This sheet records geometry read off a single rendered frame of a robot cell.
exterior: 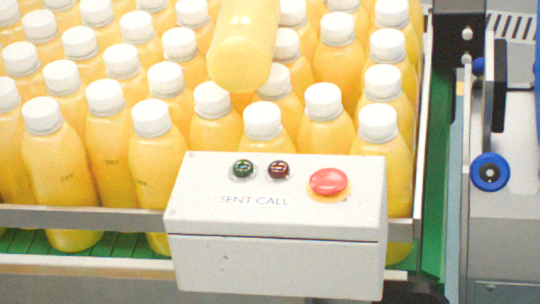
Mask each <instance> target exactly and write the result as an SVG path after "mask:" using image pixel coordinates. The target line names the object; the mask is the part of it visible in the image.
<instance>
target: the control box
mask: <svg viewBox="0 0 540 304"><path fill-rule="evenodd" d="M238 159H248V160H251V161H252V162H253V164H254V166H255V172H254V173H253V174H252V175H251V176H249V177H246V178H239V177H236V176H234V175H233V174H232V170H231V168H232V165H233V163H234V162H235V161H237V160H238ZM274 160H285V161H286V162H287V163H288V164H289V168H290V173H289V174H288V175H287V176H286V177H285V178H283V179H273V178H271V177H270V176H269V175H268V174H267V167H268V165H269V164H270V163H271V162H273V161H274ZM323 168H337V169H339V170H341V171H343V172H344V173H345V175H346V177H347V179H348V183H347V186H346V187H345V189H344V190H342V191H341V192H340V193H336V194H333V195H322V194H319V193H315V192H314V191H313V190H312V189H311V186H310V178H311V176H312V174H313V173H314V172H315V171H318V170H320V169H323ZM222 196H225V197H223V199H224V200H225V202H224V203H220V202H223V201H224V200H223V199H221V197H222ZM228 196H232V197H233V198H231V197H229V198H228V199H232V200H228V202H229V203H231V204H228V203H226V199H227V197H228ZM235 197H237V198H238V199H239V200H240V201H241V200H242V197H244V198H243V202H242V204H241V203H240V202H239V201H238V200H237V199H235V203H234V204H233V202H234V198H235ZM246 197H253V198H250V200H249V203H247V201H248V198H246ZM258 198H259V199H258ZM265 198H266V199H265ZM270 198H272V199H273V202H274V204H275V205H274V204H273V203H267V204H266V202H267V201H268V200H269V199H270ZM278 198H279V199H278ZM257 199H258V200H257ZM277 199H278V204H282V205H276V203H277ZM284 199H285V204H288V205H284ZM219 201H220V202H219ZM257 202H258V203H259V204H258V203H257ZM163 221H164V224H165V231H166V232H168V236H167V237H168V242H169V245H170V252H171V256H172V260H173V264H174V268H175V275H176V283H177V286H178V290H179V291H203V292H219V293H235V294H252V295H269V296H300V297H317V298H332V299H349V300H366V301H379V300H380V299H381V298H382V290H383V281H384V273H385V264H386V248H387V239H388V227H387V200H386V158H385V156H373V155H312V154H281V153H251V152H219V151H187V152H186V153H185V156H184V159H183V161H182V164H181V168H180V171H179V174H178V177H177V179H176V181H175V186H174V188H173V191H172V194H171V196H170V201H169V203H168V206H167V209H166V211H165V214H164V218H163Z"/></svg>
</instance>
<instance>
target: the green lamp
mask: <svg viewBox="0 0 540 304"><path fill-rule="evenodd" d="M231 170H232V174H233V175H234V176H236V177H239V178H246V177H249V176H251V175H252V174H253V173H254V172H255V166H254V164H253V162H252V161H251V160H248V159H238V160H237V161H235V162H234V163H233V165H232V168H231Z"/></svg>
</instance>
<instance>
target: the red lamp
mask: <svg viewBox="0 0 540 304"><path fill-rule="evenodd" d="M289 173H290V168H289V164H288V163H287V162H286V161H285V160H274V161H273V162H271V163H270V164H269V165H268V167H267V174H268V175H269V176H270V177H271V178H273V179H283V178H285V177H286V176H287V175H288V174H289Z"/></svg>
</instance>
